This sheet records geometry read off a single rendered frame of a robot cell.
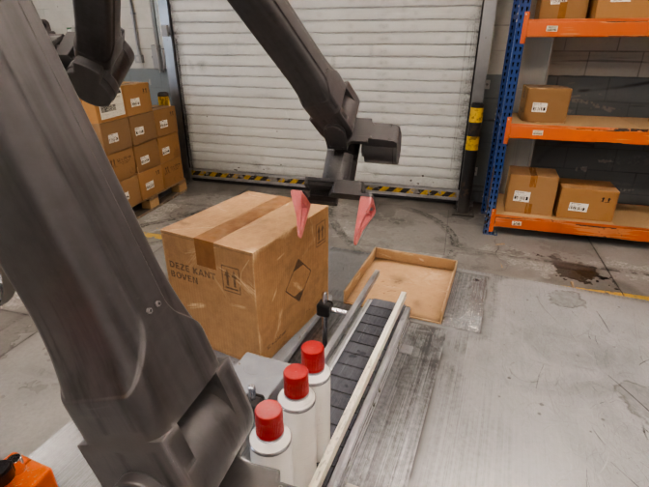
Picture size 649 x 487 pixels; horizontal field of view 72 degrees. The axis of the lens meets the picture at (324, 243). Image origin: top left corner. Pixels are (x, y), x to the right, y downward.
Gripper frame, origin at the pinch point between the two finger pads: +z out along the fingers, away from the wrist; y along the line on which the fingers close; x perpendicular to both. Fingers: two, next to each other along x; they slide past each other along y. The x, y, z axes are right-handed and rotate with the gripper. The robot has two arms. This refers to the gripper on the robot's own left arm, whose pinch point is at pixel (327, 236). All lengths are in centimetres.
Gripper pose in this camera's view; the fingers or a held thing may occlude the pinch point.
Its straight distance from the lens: 75.4
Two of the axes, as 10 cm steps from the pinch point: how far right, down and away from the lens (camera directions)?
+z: -1.8, 9.6, -2.3
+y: 9.7, 1.2, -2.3
